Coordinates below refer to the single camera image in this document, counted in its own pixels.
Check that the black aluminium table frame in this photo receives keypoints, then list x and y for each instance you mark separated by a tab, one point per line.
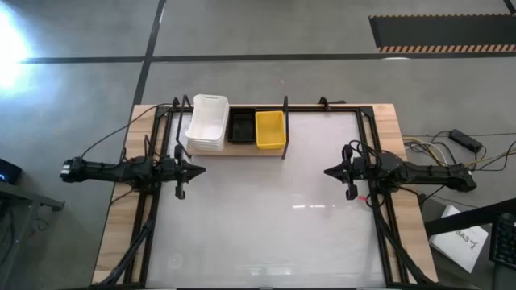
322	109

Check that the black hazard-striped floor mat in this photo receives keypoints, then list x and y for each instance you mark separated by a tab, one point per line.
443	30

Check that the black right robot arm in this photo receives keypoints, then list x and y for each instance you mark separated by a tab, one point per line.
423	173

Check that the red tag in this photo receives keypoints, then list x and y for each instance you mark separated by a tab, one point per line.
363	198

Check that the grey metal stand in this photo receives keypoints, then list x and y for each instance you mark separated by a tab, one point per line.
24	197

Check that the black device with blue light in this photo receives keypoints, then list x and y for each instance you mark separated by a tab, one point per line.
10	169

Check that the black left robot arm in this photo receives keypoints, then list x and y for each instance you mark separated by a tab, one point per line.
113	171

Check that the black clamp with lever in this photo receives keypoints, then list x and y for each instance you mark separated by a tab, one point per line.
323	104

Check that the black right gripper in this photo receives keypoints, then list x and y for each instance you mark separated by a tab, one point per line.
352	171

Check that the black keyboard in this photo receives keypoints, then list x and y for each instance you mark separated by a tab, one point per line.
504	241

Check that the black diagonal frame strut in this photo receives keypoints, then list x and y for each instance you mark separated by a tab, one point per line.
407	258
126	258

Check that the black power adapter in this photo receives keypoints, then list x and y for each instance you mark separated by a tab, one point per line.
465	140

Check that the yellow slotted plastic basket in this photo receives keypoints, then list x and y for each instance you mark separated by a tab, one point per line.
271	148
270	129

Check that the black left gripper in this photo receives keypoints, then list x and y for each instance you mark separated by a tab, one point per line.
179	171

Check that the white printed paper sheet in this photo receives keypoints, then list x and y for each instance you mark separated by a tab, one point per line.
455	241

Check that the black slotted plastic basket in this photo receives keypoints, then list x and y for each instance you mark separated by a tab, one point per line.
241	142
242	127

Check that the black desk bar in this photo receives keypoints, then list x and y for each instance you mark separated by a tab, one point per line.
463	219

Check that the black metal shelf end frame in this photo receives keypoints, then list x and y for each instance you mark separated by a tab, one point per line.
285	121
181	121

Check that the small black clamp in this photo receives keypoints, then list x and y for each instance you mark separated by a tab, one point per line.
176	102

